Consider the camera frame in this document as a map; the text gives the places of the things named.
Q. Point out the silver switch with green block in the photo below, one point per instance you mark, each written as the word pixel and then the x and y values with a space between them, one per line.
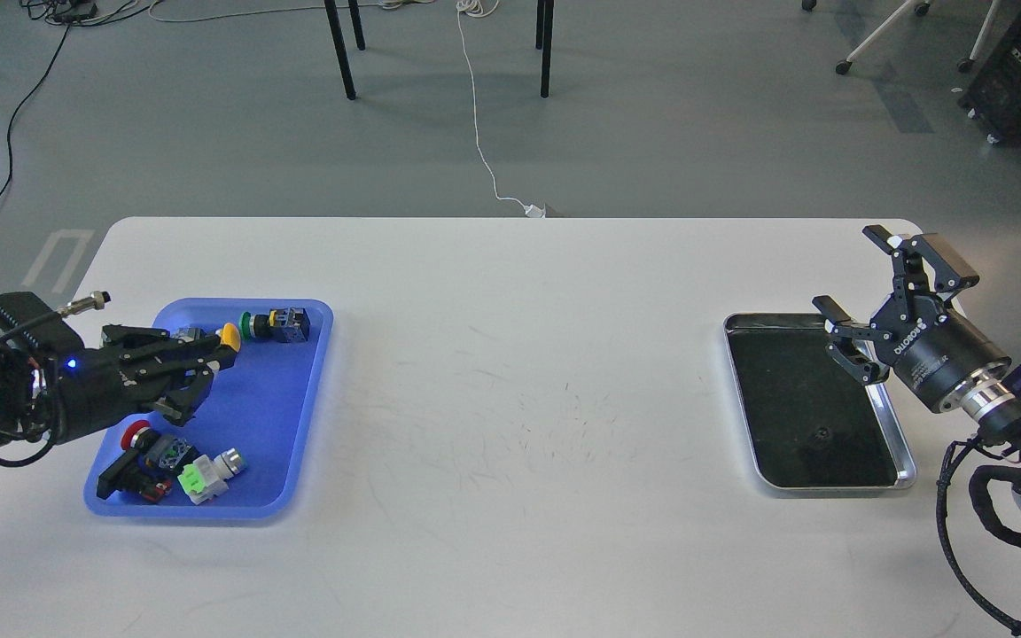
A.
pixel 206 477

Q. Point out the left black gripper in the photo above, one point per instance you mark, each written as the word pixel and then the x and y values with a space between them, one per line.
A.
pixel 99 387

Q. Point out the blue plastic tray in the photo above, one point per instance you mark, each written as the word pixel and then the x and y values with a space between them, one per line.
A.
pixel 262 406

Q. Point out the black table leg left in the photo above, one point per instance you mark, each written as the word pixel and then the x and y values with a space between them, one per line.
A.
pixel 339 44

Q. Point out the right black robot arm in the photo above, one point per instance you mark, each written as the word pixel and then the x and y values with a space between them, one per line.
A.
pixel 994 403

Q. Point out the red emergency stop button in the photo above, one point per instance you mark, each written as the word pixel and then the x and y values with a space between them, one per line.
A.
pixel 149 463

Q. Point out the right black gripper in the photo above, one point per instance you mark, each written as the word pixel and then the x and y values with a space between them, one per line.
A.
pixel 932 352

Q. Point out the green push button switch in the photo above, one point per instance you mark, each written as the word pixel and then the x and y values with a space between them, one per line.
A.
pixel 282 325

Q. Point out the silver metal tray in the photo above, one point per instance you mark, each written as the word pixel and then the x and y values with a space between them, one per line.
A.
pixel 788 386

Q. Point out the yellow push button switch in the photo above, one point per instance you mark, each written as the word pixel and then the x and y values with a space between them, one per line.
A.
pixel 228 335

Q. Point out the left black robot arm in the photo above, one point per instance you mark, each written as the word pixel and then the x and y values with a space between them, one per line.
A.
pixel 54 389

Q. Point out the black table leg right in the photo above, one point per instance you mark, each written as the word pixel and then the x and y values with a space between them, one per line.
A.
pixel 543 35

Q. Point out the white chair base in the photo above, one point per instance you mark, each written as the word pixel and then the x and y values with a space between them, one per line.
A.
pixel 910 13

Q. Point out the black table leg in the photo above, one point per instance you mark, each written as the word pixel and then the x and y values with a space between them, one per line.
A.
pixel 543 35
pixel 339 44

